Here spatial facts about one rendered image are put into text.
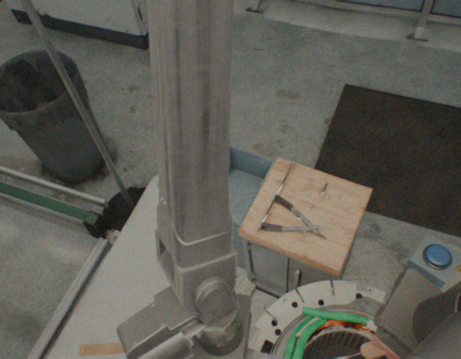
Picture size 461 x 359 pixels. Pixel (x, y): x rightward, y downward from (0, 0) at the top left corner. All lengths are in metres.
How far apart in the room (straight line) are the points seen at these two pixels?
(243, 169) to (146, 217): 0.35
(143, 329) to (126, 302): 0.69
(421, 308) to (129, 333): 0.27
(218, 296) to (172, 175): 0.13
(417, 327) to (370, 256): 0.75
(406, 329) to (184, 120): 0.26
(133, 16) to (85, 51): 0.45
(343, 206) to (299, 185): 0.09
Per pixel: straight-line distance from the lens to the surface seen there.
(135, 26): 2.87
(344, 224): 0.89
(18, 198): 1.47
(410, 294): 0.45
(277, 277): 1.03
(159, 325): 0.48
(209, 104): 0.35
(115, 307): 1.18
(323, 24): 3.02
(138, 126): 2.54
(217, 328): 0.49
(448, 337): 0.34
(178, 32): 0.32
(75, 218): 1.35
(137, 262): 1.21
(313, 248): 0.86
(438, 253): 0.92
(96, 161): 2.34
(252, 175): 1.04
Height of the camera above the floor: 1.84
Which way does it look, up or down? 56 degrees down
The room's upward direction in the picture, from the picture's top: 9 degrees counter-clockwise
